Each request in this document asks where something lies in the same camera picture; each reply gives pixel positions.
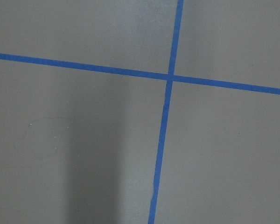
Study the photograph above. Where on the brown paper table mat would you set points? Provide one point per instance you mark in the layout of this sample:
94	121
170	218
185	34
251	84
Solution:
139	111

